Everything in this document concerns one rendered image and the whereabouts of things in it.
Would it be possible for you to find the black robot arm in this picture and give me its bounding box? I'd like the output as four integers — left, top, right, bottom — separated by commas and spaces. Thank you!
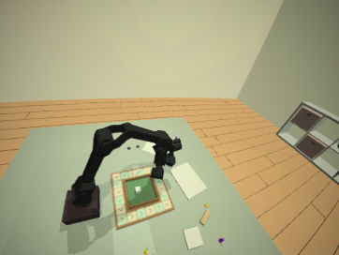
71, 122, 182, 209

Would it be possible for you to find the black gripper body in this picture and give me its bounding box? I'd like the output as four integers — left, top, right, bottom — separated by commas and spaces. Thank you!
150, 155, 167, 180

